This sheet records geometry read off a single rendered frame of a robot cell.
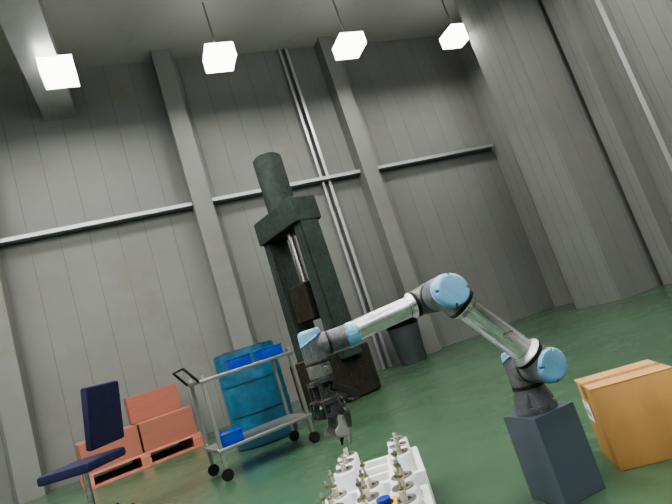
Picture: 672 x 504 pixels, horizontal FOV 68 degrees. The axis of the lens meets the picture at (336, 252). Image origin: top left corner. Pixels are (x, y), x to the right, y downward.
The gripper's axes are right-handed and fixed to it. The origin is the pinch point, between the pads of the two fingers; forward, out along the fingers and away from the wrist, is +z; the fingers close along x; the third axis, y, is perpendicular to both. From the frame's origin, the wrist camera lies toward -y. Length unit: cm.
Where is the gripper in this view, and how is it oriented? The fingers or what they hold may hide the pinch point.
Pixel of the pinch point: (346, 439)
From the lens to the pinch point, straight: 164.2
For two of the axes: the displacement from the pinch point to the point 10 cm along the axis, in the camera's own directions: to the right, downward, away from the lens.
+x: 6.3, -3.2, -7.1
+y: -7.2, 1.2, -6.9
